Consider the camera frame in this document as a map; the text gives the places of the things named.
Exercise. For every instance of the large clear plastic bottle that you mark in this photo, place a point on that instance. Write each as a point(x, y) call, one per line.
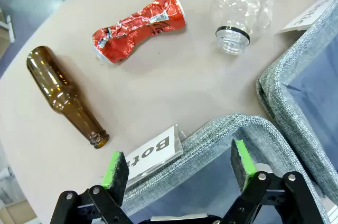
point(237, 10)

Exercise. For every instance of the grey fabric bottle basket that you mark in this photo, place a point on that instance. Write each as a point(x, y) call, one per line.
point(211, 131)

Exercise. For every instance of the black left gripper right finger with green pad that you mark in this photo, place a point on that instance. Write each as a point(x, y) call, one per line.
point(244, 166)

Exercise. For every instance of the grey fabric plastic basket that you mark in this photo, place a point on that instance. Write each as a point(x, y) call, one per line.
point(280, 89)

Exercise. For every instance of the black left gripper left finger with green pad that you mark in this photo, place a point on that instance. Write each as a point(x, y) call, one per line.
point(116, 176)

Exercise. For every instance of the cardboard box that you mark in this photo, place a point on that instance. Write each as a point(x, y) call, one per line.
point(16, 213)

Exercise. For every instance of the white Plastic label sign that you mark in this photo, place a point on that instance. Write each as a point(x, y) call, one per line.
point(306, 18)

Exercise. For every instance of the brown glass bottle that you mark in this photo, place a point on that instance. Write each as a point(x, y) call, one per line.
point(52, 81)

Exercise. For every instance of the crushed red can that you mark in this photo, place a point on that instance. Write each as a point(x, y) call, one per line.
point(137, 28)

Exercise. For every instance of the white Bottle label sign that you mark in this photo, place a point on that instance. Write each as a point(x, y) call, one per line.
point(153, 152)

